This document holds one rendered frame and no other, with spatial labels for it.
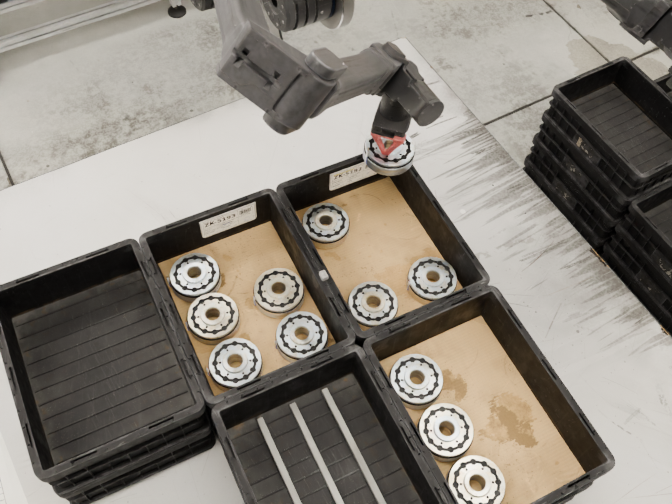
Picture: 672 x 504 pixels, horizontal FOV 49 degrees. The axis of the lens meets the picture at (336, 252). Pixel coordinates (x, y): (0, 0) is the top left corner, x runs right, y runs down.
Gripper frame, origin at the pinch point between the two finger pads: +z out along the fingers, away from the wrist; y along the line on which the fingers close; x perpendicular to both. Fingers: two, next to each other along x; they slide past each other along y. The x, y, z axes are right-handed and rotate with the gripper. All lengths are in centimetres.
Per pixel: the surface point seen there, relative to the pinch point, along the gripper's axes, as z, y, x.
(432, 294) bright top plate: 18.9, -20.0, -16.7
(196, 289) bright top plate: 20.7, -33.0, 29.7
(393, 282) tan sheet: 22.2, -17.7, -8.3
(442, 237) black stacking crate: 16.7, -6.9, -15.8
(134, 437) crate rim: 14, -67, 27
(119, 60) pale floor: 105, 103, 126
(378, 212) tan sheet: 21.9, -1.0, -0.8
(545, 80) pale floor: 99, 147, -45
